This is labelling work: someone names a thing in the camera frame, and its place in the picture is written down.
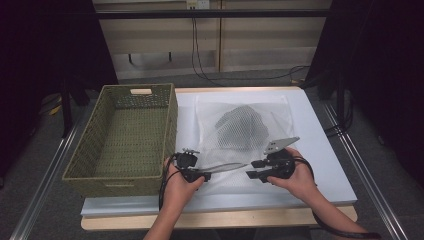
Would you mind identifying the green woven basket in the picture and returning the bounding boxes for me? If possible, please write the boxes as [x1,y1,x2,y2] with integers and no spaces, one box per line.
[62,83,179,198]

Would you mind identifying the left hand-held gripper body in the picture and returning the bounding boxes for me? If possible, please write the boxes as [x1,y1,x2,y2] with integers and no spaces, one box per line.
[175,148,201,183]

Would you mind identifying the black horizontal bar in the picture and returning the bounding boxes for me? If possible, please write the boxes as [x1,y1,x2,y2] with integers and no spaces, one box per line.
[94,9,331,20]

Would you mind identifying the person's left hand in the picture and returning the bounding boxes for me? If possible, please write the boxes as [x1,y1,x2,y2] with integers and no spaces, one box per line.
[164,159,206,214]

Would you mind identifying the black floor cable bundle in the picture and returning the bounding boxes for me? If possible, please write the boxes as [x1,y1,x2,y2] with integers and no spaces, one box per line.
[324,96,355,138]

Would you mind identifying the person's right hand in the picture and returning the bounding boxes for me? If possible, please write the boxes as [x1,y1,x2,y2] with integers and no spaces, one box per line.
[266,148,318,204]

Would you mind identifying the white wall socket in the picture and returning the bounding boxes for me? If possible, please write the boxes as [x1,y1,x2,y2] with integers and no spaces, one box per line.
[186,0,210,10]

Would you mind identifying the white mesh laundry bag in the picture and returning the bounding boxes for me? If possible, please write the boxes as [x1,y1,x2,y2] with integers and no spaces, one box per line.
[194,94,297,197]

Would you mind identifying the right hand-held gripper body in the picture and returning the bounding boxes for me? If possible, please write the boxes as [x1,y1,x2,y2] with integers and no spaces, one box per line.
[263,136,300,179]

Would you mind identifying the black garment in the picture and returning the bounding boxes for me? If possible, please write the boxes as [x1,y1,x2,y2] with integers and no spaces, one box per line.
[214,104,270,152]

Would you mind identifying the black curtain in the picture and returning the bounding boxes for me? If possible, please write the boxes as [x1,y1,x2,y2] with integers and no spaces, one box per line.
[301,0,424,188]
[0,0,119,188]

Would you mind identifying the right hand-held gripper cable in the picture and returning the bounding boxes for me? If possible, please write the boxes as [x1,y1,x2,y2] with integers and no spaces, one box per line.
[293,155,383,240]

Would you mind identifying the black metal stand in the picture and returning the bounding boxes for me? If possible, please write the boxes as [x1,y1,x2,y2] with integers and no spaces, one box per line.
[59,78,73,139]
[335,71,346,126]

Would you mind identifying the yellow cable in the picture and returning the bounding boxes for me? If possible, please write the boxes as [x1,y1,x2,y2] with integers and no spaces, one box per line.
[49,95,63,116]

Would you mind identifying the black wall cable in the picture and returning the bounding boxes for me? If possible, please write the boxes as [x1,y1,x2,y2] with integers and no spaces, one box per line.
[190,18,228,88]
[194,18,312,82]

